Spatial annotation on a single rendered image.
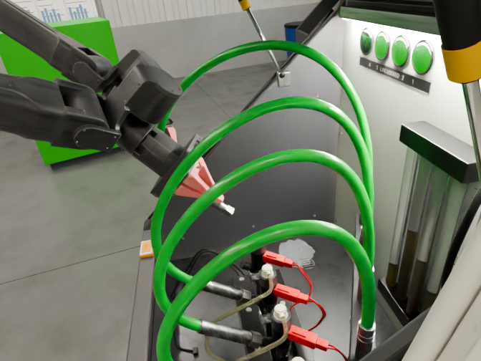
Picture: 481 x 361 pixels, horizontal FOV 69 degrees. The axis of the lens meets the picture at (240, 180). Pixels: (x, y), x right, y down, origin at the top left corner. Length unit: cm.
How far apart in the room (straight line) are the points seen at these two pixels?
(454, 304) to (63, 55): 69
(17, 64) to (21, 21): 296
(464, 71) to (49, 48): 68
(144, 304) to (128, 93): 45
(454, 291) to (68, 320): 211
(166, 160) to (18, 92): 20
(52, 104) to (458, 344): 44
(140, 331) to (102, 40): 325
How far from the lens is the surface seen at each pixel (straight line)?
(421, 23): 58
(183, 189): 53
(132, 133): 52
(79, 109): 48
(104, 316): 215
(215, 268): 32
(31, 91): 47
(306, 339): 52
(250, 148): 88
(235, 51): 57
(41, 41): 78
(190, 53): 711
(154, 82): 48
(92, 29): 373
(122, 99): 50
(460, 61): 21
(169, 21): 699
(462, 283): 23
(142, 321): 76
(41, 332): 226
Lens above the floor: 150
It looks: 30 degrees down
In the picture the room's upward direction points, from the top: 6 degrees counter-clockwise
